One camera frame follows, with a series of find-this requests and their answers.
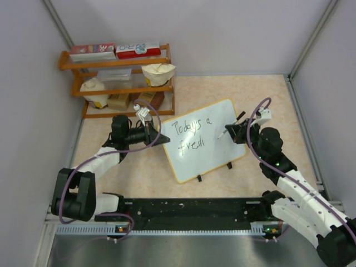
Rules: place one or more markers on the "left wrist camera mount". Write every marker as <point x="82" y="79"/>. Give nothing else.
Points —
<point x="142" y="112"/>

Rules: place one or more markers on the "cream paper bag right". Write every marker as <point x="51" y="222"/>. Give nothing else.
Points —
<point x="158" y="74"/>

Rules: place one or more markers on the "wooden three tier shelf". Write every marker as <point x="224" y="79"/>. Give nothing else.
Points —
<point x="79" y="77"/>

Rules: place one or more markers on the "red white box right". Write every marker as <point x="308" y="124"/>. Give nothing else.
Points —
<point x="136" y="50"/>

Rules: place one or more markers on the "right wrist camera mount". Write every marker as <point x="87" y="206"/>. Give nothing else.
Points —
<point x="263" y="116"/>

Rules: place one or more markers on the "white black marker pen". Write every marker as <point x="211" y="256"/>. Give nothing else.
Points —
<point x="234" y="123"/>

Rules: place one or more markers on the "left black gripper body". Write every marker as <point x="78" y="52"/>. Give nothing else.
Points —
<point x="148" y="138"/>

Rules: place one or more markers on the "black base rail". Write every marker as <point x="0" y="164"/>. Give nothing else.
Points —
<point x="195" y="213"/>

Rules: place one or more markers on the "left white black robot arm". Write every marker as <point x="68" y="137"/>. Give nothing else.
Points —
<point x="75" y="194"/>

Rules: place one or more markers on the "red white box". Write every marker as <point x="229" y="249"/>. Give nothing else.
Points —
<point x="93" y="53"/>
<point x="136" y="50"/>

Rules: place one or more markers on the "red white box left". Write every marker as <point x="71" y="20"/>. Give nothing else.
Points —
<point x="93" y="53"/>

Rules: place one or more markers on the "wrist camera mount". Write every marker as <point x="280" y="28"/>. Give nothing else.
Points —
<point x="263" y="116"/>
<point x="142" y="112"/>

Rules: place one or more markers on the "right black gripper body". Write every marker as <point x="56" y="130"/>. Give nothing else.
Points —
<point x="253" y="134"/>

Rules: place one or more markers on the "tan brown box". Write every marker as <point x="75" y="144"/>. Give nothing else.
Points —
<point x="119" y="101"/>

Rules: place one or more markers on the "reddish brown packet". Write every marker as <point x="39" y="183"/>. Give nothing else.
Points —
<point x="155" y="99"/>

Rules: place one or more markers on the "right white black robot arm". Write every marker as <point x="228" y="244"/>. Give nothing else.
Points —
<point x="331" y="232"/>

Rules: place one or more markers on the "clear plastic container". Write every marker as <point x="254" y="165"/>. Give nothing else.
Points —
<point x="116" y="78"/>

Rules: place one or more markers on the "yellow framed whiteboard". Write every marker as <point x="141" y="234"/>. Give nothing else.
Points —
<point x="195" y="146"/>

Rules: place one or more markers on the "black whiteboard clip right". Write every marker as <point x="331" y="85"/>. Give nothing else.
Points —
<point x="229" y="165"/>

